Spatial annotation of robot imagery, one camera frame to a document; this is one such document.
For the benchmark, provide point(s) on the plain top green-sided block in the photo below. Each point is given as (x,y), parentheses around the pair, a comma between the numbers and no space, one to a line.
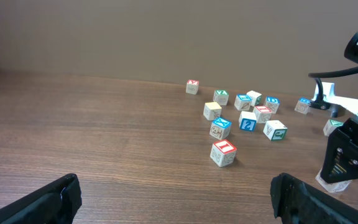
(255,97)

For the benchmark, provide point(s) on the green N letter block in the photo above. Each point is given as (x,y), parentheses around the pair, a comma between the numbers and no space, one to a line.
(330,126)

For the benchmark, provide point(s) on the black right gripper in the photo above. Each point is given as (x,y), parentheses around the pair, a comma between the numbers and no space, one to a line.
(341,159)

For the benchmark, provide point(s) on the green Z letter block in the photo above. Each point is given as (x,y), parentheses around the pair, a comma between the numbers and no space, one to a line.
(221,97)

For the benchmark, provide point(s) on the blue D letter block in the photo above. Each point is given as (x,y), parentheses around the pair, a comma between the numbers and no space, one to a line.
(272,103)

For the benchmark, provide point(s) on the red I letter block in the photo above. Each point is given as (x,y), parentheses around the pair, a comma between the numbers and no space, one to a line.
(223,153)

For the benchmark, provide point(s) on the red Y letter block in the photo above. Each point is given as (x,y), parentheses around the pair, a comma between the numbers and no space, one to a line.
(192,86)

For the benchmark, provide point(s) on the yellow O letter block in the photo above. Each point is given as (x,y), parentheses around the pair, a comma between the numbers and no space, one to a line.
(334,187)

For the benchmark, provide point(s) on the blue 2 number block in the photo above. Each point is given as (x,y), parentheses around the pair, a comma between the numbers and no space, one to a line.
(247,121)

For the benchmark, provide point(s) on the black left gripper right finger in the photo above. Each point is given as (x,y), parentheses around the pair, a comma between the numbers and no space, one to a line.
(294,201)

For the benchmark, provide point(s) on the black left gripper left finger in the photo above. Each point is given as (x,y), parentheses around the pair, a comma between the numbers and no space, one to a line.
(56,202)

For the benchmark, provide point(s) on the blue X letter block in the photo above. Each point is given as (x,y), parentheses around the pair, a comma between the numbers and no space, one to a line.
(220,128)

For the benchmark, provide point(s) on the blue L letter block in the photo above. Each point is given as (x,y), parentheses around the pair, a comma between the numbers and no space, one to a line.
(242,102)

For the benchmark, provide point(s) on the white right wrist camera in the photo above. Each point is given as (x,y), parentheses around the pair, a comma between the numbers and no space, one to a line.
(325,99)

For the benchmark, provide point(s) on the green J letter block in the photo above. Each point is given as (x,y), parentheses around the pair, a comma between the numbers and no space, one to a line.
(275,130)

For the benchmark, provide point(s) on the yellow top block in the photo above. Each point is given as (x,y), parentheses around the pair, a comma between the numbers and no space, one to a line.
(212,110)

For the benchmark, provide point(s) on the blue symbol block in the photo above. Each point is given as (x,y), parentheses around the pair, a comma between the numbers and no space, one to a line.
(303,105)

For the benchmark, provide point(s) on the red E letter block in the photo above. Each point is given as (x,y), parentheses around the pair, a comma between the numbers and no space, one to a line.
(262,113)

